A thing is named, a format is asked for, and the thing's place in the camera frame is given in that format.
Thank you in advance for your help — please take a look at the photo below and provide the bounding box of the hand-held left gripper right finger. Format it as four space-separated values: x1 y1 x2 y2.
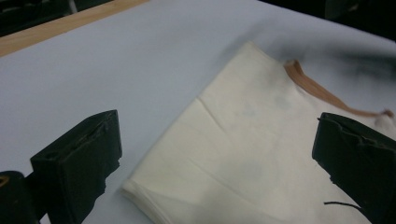
312 112 396 224

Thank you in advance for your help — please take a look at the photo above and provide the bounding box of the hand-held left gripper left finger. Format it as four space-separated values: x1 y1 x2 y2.
30 109 123 224

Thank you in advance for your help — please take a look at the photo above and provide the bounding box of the white baby bodysuit brown trim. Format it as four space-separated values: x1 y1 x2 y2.
120 41 396 224

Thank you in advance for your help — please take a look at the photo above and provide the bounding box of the light blue table mat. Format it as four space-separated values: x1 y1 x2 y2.
0 0 396 224

